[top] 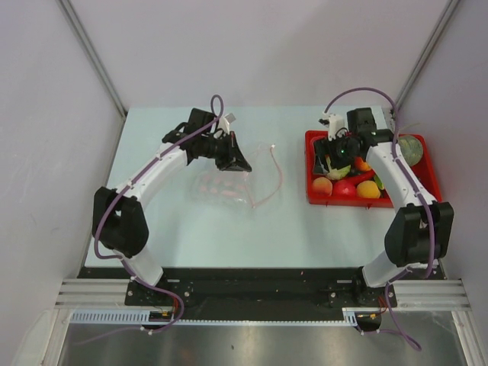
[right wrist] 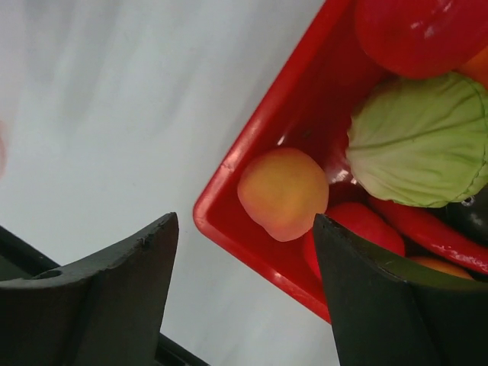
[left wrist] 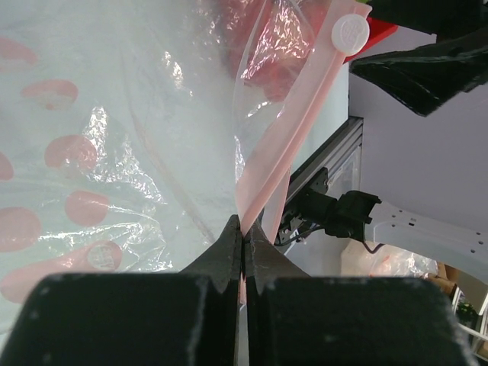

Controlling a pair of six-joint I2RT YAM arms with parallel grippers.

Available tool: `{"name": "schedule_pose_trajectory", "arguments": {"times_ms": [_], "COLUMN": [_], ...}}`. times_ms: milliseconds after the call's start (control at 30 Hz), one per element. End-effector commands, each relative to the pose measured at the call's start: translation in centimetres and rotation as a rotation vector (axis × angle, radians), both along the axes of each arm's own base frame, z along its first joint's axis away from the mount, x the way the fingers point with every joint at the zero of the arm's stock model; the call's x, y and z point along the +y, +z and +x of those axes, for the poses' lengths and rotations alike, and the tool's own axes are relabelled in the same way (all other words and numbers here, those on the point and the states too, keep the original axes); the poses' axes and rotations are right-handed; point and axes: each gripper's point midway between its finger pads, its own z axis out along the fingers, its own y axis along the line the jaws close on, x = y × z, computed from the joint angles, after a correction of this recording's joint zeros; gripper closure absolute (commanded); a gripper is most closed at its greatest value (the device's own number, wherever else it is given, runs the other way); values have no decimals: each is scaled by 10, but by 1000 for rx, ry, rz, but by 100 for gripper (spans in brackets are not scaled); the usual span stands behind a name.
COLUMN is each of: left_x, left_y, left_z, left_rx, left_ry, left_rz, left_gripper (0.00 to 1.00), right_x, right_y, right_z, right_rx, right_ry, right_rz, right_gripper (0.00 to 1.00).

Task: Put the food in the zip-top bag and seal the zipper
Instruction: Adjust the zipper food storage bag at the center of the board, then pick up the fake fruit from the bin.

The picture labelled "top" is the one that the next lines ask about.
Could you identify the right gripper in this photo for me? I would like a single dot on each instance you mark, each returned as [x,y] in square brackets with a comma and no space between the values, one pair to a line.
[335,162]

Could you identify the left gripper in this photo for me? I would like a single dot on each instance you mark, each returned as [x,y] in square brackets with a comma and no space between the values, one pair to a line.
[232,149]

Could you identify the orange-red toy peach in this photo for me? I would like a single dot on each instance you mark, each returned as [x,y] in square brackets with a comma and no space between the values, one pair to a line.
[323,186]

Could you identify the clear pink-dotted zip bag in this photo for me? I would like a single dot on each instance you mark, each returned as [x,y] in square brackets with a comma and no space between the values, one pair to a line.
[248,190]

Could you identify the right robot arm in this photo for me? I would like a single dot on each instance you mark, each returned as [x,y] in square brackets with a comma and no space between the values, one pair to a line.
[421,228]

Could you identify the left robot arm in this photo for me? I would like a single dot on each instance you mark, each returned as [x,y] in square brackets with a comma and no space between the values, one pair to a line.
[119,220]

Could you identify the green toy cabbage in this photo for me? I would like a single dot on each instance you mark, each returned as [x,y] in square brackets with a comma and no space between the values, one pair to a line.
[338,174]

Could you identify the red toy tomato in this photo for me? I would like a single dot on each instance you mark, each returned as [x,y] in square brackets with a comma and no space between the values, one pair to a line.
[344,188]

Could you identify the orange toy tangerine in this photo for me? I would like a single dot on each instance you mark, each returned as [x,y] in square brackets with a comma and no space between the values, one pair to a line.
[361,165]

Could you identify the red toy chili pepper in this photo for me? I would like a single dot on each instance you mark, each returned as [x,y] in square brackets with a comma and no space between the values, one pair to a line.
[364,176]

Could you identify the yellow-orange toy apricot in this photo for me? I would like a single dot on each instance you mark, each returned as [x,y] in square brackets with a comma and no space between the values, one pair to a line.
[368,189]

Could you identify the green toy melon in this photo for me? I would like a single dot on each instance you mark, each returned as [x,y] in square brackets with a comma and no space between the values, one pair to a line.
[411,148]

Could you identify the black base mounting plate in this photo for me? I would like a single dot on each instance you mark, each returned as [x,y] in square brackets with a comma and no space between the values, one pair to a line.
[272,294]

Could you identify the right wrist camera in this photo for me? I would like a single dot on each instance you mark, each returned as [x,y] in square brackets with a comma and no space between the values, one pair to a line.
[335,125]

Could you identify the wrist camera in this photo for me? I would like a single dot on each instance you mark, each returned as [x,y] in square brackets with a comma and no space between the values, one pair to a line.
[335,125]
[223,125]

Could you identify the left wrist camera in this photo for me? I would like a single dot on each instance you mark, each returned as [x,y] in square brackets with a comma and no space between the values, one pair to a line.
[223,125]

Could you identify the aluminium frame rail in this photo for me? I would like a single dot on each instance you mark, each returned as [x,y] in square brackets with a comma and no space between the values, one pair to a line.
[92,294]

